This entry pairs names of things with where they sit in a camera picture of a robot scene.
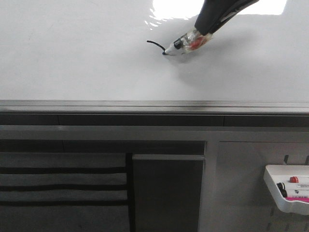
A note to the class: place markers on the lower black capped marker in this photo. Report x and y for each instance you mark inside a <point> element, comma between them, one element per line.
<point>294,193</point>

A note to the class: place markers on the white pegboard panel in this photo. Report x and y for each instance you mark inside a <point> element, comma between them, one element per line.
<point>243,202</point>

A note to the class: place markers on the white whiteboard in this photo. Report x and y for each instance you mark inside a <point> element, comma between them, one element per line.
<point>106,55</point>

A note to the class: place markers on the black capped marker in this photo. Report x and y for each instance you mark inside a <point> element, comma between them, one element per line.
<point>294,193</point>
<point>293,186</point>

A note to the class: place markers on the red capped marker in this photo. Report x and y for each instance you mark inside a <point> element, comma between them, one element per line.
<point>299,179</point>

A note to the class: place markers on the pink whiteboard eraser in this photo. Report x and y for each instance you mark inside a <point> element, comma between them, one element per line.
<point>297,199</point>

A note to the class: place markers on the dark grey cabinet panel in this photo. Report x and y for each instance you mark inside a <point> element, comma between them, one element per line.
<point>167,192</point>

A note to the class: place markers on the grey striped fabric organizer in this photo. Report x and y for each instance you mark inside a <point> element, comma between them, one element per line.
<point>66,192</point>

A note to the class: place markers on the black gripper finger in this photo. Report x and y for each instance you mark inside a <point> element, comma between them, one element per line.
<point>215,13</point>

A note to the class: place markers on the white taped whiteboard marker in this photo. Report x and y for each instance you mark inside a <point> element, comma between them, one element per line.
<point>192,40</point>

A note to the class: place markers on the upper black capped marker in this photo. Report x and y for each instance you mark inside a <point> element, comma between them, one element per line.
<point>293,186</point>

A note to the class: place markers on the white plastic marker tray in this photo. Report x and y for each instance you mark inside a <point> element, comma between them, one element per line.
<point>281,173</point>

